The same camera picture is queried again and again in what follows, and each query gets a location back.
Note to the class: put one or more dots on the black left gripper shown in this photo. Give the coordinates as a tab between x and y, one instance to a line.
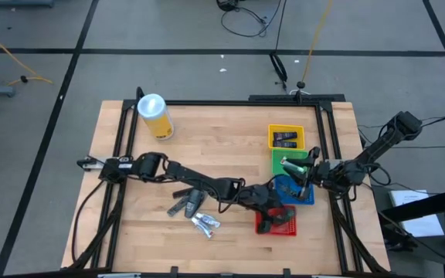
263	199

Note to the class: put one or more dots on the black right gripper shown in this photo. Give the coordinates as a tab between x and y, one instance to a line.
321	173

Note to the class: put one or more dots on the white green toothbrush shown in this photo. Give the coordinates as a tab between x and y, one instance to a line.
293	165

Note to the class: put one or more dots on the grey toiletry bottle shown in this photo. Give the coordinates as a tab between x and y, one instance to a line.
286	218

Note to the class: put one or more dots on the red plastic basket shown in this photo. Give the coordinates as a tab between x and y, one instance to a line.
284	230

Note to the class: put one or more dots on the black comb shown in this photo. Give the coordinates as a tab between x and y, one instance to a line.
286	190
181	192

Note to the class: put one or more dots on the small black tube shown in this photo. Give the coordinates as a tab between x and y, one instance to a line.
284	135
284	144

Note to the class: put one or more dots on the dark gray remote-like item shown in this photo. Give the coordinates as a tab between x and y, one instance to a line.
194	202

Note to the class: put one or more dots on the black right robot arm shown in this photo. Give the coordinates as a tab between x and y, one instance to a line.
377	148

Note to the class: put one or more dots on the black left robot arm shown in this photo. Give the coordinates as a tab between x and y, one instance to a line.
199	179

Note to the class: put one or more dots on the green plastic basket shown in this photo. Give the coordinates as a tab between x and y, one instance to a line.
278	168

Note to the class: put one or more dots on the blue plastic basket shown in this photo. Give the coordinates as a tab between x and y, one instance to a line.
284	199

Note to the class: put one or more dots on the yellow plastic basket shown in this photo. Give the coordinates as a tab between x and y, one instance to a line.
270	137

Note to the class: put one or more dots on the black stand knob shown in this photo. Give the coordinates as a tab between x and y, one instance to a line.
301	84

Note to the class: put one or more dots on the white paper sheet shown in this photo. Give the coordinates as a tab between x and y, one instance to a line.
408	199

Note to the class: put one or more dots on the black side furniture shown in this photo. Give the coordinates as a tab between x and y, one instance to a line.
431	201

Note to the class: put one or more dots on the yellow canister with white lid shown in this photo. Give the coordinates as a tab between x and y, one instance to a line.
157	116

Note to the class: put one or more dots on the black table frame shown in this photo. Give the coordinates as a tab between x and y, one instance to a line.
222	103

